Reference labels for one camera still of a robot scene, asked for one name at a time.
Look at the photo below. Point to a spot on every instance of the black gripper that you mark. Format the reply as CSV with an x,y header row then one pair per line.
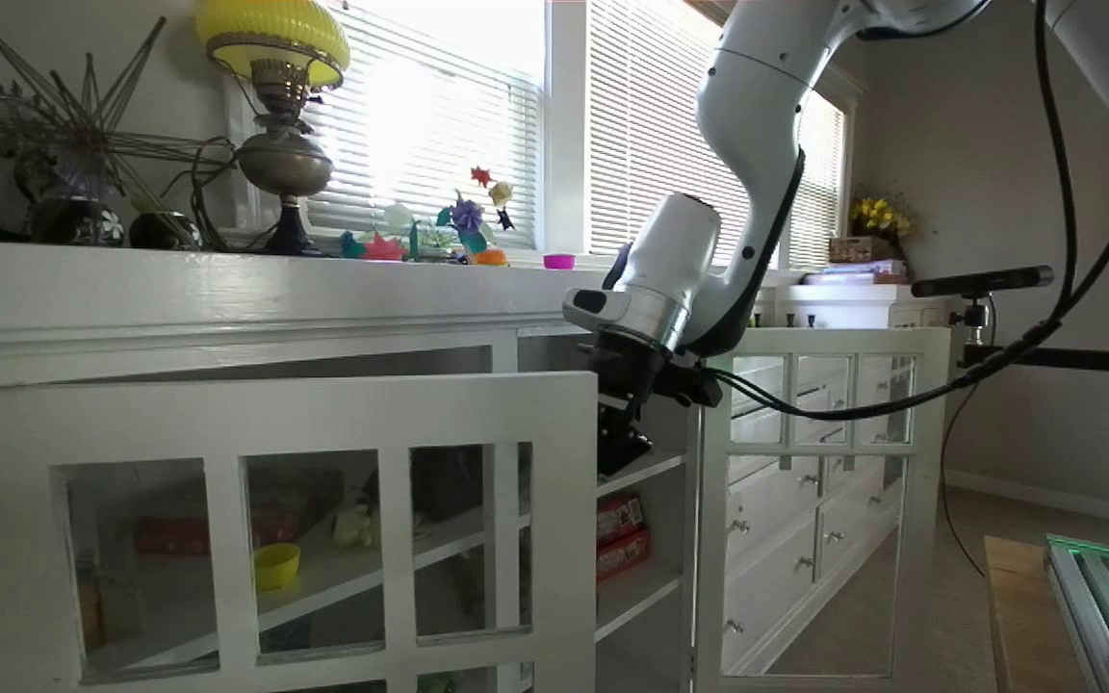
x,y
625,422

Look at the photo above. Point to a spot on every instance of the white glass cupboard door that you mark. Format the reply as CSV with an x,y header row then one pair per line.
x,y
924,512
325,409

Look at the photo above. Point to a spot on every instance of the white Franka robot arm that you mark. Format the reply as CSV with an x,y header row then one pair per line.
x,y
761,101

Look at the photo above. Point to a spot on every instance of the white built-in cupboard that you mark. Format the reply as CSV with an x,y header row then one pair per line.
x,y
259,291

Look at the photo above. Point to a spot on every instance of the white drawer cabinet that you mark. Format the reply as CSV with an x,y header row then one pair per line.
x,y
768,562

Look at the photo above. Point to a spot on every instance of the pink plastic cup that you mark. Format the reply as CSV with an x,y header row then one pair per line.
x,y
561,259

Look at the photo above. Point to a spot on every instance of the orange plastic toy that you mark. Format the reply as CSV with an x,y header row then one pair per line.
x,y
492,259

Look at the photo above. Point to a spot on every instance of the cream plush toy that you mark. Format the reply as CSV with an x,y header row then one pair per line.
x,y
356,529

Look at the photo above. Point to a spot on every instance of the purple flower toy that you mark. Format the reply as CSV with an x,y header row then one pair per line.
x,y
462,221

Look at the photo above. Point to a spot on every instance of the green white toy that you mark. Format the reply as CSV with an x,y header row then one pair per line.
x,y
425,239

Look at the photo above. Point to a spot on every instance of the stack of books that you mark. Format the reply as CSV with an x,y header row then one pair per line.
x,y
856,272

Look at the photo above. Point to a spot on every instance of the small red toy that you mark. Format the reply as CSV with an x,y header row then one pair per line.
x,y
386,252

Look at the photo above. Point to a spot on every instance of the white window blind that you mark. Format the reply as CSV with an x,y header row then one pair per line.
x,y
824,177
453,117
635,117

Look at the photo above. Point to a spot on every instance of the teal purple pompom toy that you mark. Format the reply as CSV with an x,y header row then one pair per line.
x,y
350,244

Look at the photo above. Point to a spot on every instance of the yellow flower bouquet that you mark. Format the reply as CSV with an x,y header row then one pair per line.
x,y
882,218

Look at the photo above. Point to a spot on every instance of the small yellow cup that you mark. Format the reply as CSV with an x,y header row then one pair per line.
x,y
279,569

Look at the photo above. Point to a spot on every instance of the wooden table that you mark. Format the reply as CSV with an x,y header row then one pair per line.
x,y
1023,628

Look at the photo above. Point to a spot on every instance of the brown red game box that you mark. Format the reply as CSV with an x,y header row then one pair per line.
x,y
171,533

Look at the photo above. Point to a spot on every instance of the small dark round ornament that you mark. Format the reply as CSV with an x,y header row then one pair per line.
x,y
78,221
167,231

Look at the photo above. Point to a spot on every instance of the yellow shade oil lamp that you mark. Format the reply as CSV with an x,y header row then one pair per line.
x,y
270,39

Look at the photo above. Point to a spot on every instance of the metal starburst ornament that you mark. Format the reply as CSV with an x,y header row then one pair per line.
x,y
73,144

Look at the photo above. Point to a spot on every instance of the black stereo camera bar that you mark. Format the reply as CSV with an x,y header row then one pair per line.
x,y
983,280

